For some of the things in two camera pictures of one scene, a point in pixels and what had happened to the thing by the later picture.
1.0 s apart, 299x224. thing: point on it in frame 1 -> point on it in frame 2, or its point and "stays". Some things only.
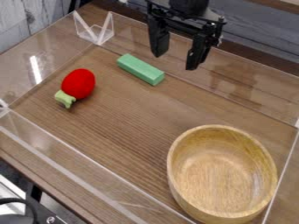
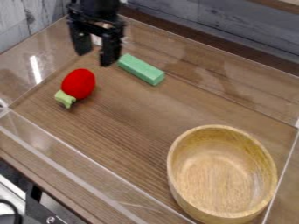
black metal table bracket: [44, 215] stays
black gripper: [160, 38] -> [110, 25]
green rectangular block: [142, 69] stays
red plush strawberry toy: [78, 86] stays
